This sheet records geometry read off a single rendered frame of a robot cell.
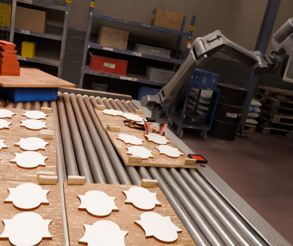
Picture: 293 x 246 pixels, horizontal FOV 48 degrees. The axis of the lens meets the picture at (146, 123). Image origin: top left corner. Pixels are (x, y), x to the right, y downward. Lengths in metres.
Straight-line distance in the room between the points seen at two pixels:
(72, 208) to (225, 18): 6.34
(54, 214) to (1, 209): 0.14
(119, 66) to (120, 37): 0.50
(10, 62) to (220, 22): 5.35
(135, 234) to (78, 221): 0.16
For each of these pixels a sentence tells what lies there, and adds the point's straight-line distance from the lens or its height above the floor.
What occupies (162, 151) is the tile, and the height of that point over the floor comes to 0.95.
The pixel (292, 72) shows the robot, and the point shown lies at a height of 1.42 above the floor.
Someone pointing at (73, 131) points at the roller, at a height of 0.92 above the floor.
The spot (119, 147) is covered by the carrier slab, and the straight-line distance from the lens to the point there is 1.55.
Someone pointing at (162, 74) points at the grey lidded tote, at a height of 0.78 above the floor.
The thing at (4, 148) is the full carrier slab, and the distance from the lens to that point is 1.39.
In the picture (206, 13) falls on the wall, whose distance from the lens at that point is 6.92.
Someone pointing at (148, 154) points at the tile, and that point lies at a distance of 1.50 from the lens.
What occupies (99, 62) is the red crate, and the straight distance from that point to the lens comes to 5.89.
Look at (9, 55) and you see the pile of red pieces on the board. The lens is 2.25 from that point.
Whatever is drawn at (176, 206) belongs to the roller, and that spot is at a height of 0.92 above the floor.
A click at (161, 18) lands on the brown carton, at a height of 1.75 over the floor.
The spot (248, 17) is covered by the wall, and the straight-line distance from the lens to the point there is 7.29.
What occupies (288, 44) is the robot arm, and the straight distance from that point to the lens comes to 1.24.
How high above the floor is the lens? 1.48
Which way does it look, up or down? 15 degrees down
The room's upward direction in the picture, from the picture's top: 12 degrees clockwise
